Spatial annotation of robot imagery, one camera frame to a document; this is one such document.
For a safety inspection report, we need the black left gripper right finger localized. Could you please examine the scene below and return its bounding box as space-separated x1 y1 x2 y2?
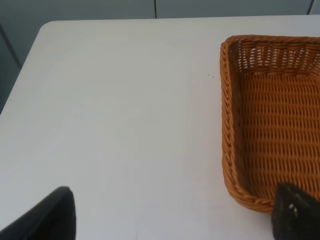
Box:
271 182 320 240

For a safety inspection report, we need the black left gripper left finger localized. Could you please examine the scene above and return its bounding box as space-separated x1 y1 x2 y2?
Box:
0 186 76 240

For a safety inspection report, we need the brown wicker basket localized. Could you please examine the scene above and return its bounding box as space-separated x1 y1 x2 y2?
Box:
219 35 320 213

